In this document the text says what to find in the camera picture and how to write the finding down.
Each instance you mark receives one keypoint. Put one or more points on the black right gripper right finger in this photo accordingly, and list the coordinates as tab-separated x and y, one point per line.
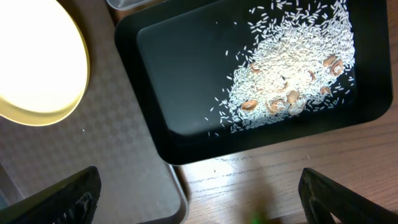
323	199

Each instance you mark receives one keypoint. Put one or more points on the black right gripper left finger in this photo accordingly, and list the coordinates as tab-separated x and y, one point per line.
72	200

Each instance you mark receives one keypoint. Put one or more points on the yellow plate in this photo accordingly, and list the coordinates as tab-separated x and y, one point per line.
45	62

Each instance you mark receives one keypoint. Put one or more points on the rice grains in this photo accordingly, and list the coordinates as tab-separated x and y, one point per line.
301	62

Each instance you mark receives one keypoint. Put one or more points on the clear plastic waste bin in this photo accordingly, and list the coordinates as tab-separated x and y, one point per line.
124	5

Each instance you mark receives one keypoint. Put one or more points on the brown serving tray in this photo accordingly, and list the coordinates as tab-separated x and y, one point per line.
107	130

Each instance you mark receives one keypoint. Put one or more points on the black plastic tray bin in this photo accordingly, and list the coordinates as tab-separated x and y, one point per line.
178	55

